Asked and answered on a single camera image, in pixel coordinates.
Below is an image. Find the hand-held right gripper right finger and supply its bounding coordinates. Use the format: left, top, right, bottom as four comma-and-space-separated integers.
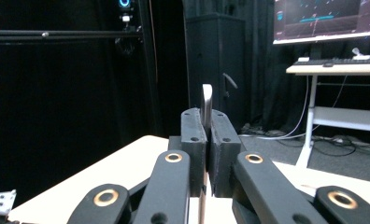
207, 108, 243, 199

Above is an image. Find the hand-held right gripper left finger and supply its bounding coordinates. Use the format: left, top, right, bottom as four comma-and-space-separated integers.
179, 107, 209, 198

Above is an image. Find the thin grey piece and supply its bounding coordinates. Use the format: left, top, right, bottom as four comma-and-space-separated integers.
198, 83, 214, 224

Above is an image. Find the black cabinet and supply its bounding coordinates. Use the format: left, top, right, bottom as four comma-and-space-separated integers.
185, 12, 247, 133

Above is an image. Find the white desk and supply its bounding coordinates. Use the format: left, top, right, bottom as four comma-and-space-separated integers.
285, 57, 370, 170

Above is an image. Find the black keyboard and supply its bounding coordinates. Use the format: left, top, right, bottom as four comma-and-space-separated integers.
292, 57, 370, 66

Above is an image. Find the computer monitor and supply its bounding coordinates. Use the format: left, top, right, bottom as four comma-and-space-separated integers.
272, 0, 370, 46

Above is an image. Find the small white device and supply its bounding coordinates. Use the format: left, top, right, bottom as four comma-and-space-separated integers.
350, 47, 370, 61

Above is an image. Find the black horizontal metal bar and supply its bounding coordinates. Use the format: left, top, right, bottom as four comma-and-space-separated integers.
0, 29, 144, 43

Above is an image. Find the black cabinet handle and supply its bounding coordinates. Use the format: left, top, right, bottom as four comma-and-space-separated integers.
221, 72, 239, 91

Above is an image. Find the white cable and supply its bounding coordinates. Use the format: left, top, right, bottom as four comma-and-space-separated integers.
238, 75, 321, 141

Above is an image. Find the tangle of black cables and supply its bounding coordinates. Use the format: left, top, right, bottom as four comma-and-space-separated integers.
309, 135, 359, 158

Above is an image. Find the camera with blue ring light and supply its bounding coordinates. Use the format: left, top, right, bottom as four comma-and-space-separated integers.
117, 0, 134, 23

